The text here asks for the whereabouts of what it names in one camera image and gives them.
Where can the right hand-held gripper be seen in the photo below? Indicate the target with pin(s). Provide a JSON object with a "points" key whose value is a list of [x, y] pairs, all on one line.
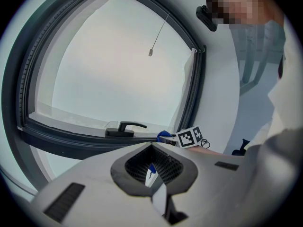
{"points": [[187, 137]]}

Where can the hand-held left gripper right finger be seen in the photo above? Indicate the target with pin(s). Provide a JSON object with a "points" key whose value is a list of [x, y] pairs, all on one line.
{"points": [[208, 174]]}

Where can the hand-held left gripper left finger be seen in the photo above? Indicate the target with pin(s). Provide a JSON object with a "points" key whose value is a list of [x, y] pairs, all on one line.
{"points": [[94, 174]]}

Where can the blue cleaning cloth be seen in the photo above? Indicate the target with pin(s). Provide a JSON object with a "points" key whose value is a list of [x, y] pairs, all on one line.
{"points": [[163, 134]]}

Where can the person's right forearm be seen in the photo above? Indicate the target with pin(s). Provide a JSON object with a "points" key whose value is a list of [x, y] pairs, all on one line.
{"points": [[206, 151]]}

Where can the person's white sweatshirt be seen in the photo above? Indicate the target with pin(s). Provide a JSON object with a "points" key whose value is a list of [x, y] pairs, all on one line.
{"points": [[288, 91]]}

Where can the person's head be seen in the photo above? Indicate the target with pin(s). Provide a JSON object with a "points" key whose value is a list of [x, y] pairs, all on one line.
{"points": [[246, 3]]}

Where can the black head-mounted camera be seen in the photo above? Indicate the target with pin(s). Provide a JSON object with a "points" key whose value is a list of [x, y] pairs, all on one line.
{"points": [[207, 18]]}

